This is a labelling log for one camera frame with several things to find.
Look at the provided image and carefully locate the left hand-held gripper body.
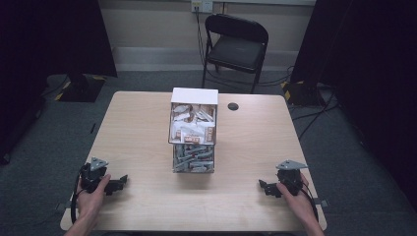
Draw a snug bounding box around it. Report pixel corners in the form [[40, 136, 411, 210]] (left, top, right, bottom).
[[79, 156, 110, 195]]

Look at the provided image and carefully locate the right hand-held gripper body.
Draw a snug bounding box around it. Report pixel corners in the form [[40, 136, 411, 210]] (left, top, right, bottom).
[[275, 158, 310, 197]]

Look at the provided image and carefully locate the person's right hand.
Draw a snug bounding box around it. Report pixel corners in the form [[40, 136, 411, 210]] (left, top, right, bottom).
[[275, 172, 319, 228]]

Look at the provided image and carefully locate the person's left hand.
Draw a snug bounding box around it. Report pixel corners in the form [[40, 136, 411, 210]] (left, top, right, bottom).
[[75, 173, 113, 228]]

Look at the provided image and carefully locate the pile of grey packets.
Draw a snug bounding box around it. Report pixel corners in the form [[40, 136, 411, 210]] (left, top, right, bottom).
[[174, 145, 214, 173]]

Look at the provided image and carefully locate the clear drawer with grey packets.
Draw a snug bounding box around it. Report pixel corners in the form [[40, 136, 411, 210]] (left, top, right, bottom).
[[172, 143, 216, 174]]

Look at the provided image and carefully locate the black stand base striped tape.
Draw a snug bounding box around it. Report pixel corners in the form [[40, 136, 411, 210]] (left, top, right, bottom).
[[279, 80, 327, 107], [53, 73, 108, 103]]

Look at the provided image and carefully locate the pile of white brown packets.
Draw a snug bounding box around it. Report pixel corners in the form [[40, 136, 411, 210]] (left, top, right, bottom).
[[170, 103, 216, 145]]

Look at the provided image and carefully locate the black curtain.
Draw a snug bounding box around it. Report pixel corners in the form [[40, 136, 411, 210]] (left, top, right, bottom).
[[289, 0, 417, 212], [0, 0, 118, 165]]

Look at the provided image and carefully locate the black folding chair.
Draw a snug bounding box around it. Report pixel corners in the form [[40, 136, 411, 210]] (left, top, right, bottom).
[[201, 13, 269, 94]]

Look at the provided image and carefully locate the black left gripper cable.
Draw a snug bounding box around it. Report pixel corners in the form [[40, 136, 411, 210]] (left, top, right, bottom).
[[70, 165, 87, 226]]

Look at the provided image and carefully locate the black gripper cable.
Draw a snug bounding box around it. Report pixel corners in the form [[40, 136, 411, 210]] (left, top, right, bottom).
[[70, 165, 87, 226], [300, 182, 321, 224]]

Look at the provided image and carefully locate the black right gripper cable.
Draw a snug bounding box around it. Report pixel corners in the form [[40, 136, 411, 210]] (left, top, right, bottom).
[[300, 182, 321, 224]]

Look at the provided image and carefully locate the black floor cable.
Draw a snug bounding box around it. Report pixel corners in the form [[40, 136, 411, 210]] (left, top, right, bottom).
[[288, 88, 340, 141]]

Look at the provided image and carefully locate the black cable from wall socket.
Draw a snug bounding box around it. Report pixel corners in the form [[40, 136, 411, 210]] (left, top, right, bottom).
[[195, 6, 210, 72]]

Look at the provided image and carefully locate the white wall socket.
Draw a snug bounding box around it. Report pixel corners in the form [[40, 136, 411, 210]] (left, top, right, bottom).
[[191, 0, 214, 14]]

